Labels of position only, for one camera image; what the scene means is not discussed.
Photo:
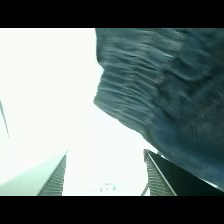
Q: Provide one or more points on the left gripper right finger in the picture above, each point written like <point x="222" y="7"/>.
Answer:
<point x="170" y="180"/>

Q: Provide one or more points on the dark blue garment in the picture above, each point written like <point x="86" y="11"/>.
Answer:
<point x="166" y="86"/>

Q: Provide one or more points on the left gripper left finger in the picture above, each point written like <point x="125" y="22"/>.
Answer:
<point x="46" y="180"/>

